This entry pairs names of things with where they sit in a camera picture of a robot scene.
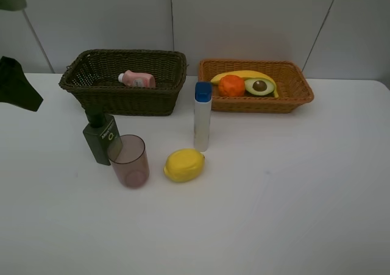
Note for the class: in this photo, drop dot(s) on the yellow banana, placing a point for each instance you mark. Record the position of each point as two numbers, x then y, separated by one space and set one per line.
245 74

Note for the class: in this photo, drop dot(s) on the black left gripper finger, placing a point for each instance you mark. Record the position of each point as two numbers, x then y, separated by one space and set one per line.
15 88

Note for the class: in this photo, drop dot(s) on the dark brown wicker basket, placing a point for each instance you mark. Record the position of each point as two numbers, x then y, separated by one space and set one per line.
93 80

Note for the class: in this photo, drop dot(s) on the orange wicker basket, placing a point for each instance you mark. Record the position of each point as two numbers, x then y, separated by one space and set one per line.
291 86

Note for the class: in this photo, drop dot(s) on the translucent pink plastic cup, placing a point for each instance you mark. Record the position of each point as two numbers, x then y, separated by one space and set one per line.
127 155

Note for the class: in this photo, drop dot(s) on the orange tangerine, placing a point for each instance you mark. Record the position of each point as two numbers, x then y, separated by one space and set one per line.
231 86

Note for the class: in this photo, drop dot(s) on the halved avocado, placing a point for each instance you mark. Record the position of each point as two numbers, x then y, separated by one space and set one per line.
259 86

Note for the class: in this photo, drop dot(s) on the white bottle blue cap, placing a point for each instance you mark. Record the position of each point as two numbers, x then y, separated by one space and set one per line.
202 115

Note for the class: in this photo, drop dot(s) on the yellow lemon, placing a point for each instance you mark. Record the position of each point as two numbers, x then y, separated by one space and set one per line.
184 165

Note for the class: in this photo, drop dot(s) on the pink bottle white cap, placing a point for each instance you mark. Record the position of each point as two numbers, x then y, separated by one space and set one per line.
137 80

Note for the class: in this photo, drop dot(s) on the dark green pump bottle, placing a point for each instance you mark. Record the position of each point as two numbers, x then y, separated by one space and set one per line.
102 135

